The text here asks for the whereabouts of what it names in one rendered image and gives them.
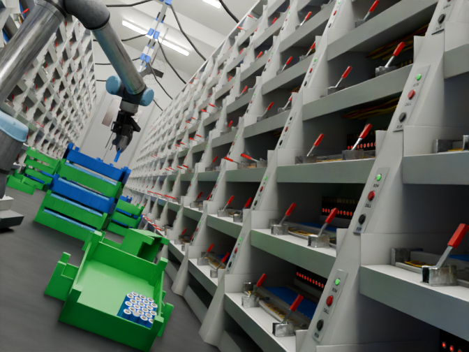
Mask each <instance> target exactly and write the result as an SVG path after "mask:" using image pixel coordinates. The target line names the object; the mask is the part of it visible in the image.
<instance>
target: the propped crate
mask: <svg viewBox="0 0 469 352"><path fill-rule="evenodd" d="M101 235H102V233H101V232H98V231H97V230H95V231H94V234H93V235H92V238H91V240H90V242H89V244H88V247H87V249H86V251H85V253H84V255H83V257H82V260H81V262H80V266H79V268H78V270H77V272H76V275H75V278H74V280H73V282H72V286H71V288H70V290H69V292H68V296H67V298H66V301H65V303H64V305H63V309H62V311H61V314H60V316H59V319H58V320H59V321H62V322H64V323H67V324H70V325H74V326H75V327H78V328H82V329H83V330H87V331H89V332H92V333H95V334H97V335H100V336H103V337H106V338H108V339H112V340H114V341H116V342H119V343H122V344H125V345H127V346H131V347H133V348H135V349H139V350H141V351H144V352H149V350H150V348H151V346H152V344H153V342H154V341H155V339H156V337H157V335H158V332H159V331H160V329H161V327H162V325H163V319H164V318H163V317H161V303H162V294H163V277H164V269H165V267H166V265H167V264H168V259H166V258H163V257H161V258H160V260H159V262H158V264H154V263H151V262H149V261H146V260H144V259H142V258H139V257H137V256H134V255H132V254H129V253H126V252H125V251H122V250H119V249H116V248H114V247H111V246H109V245H107V244H104V243H102V242H99V240H100V238H101ZM131 292H136V293H137V294H138V295H144V296H145V297H146V298H152V299H153V300H154V303H155V304H156V305H157V306H158V307H157V309H156V311H155V312H156V313H157V315H155V317H154V319H153V323H152V325H151V327H150V328H148V327H145V326H143V325H140V324H137V323H134V322H132V321H129V320H126V319H124V318H121V317H119V316H117V313H118V311H119V309H120V306H121V304H122V302H123V301H124V298H125V297H126V294H131Z"/></svg>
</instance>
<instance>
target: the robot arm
mask: <svg viewBox="0 0 469 352"><path fill-rule="evenodd" d="M68 15H73V16H74V17H76V18H77V19H78V20H79V21H80V22H81V23H82V25H83V26H84V28H85V29H88V30H91V32H92V34H93V35H94V37H95V38H96V40H97V41H98V44H99V45H100V47H101V48H102V50H103V51H104V53H105V55H106V57H107V58H108V60H109V61H110V63H111V65H112V67H113V68H114V70H115V71H116V73H117V75H111V76H110V77H109V78H108V79H107V80H106V83H105V88H106V90H107V92H108V93H109V94H111V95H117V96H120V97H121V103H120V106H119V109H121V110H119V111H118V114H117V118H116V121H113V122H112V125H113V124H114V127H113V129H112V127H111V130H110V131H112V132H113V133H116V138H115V139H114V140H112V144H113V145H115V146H116V151H117V152H118V150H120V147H121V151H120V154H121V153H123V152H124V150H125V149H126V148H127V146H128V145H129V144H130V142H131V140H132V138H133V131H136V132H140V130H141V128H140V127H139V126H138V124H137V123H136V121H135V120H134V119H133V118H132V117H131V116H135V113H137V110H138V107H139V105H142V106H144V107H146V106H148V105H149V104H150V103H151V102H152V101H153V99H154V91H153V89H152V88H151V87H148V86H146V84H145V82H144V80H143V79H142V78H141V76H140V74H139V72H138V71H137V69H136V67H135V65H134V63H133V61H132V59H131V58H130V56H129V54H128V52H127V51H126V48H125V47H124V45H123V43H122V42H121V39H120V38H119V36H118V34H117V32H116V31H115V29H114V27H113V26H112V23H111V21H110V17H111V15H110V12H109V10H108V8H107V6H106V5H105V4H104V3H103V2H102V1H101V0H38V3H37V4H36V6H35V7H34V8H33V10H32V11H31V12H30V13H29V15H28V16H27V18H26V19H25V20H24V21H23V23H22V24H21V25H20V27H19V28H18V30H17V31H16V32H15V33H14V35H13V36H12V38H11V39H10V40H9V41H8V43H7V44H6V46H5V47H4V48H3V50H2V51H1V52H0V107H1V105H2V104H3V102H4V101H5V100H6V98H7V97H8V95H9V94H10V93H11V92H12V90H13V89H14V87H15V86H16V84H17V83H18V82H19V81H20V79H21V78H22V76H23V75H24V74H25V72H26V71H27V69H28V68H29V67H30V65H31V64H32V63H33V61H34V60H35V58H36V57H37V56H38V54H39V53H40V51H41V50H42V49H43V48H44V46H45V45H46V43H47V42H48V41H49V39H50V38H51V37H52V35H53V34H54V32H55V31H56V30H57V28H58V27H59V25H60V24H61V23H62V22H63V21H64V20H65V19H66V17H67V16H68ZM28 132H29V129H28V127H27V126H25V125H24V124H23V123H21V122H19V121H17V120H16V119H14V118H12V117H11V116H9V115H7V114H5V113H3V112H1V109H0V199H3V197H4V195H5V193H6V180H7V176H8V174H9V172H10V169H11V168H12V166H13V164H14V162H15V160H16V158H17V155H18V154H19V153H20V150H21V148H22V146H23V144H24V142H25V141H26V138H27V135H28ZM123 136H124V137H123Z"/></svg>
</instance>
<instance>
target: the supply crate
mask: <svg viewBox="0 0 469 352"><path fill-rule="evenodd" d="M73 145H74V144H73V143H71V142H70V143H69V144H68V146H67V148H66V151H65V153H64V155H63V157H62V158H64V159H67V160H69V161H71V162H73V163H76V164H78V165H80V166H83V167H85V168H88V169H90V170H92V171H94V172H97V173H99V174H102V175H104V176H106V177H109V178H111V179H114V180H116V181H118V182H121V183H122V184H126V182H127V180H128V177H129V175H130V173H131V170H130V169H128V167H127V166H124V168H123V170H120V169H118V168H115V167H114V166H111V165H108V164H106V163H103V162H102V161H99V160H97V159H94V158H92V157H90V156H87V155H85V154H83V153H80V152H79V150H80V148H79V147H76V148H75V150H74V149H72V148H73Z"/></svg>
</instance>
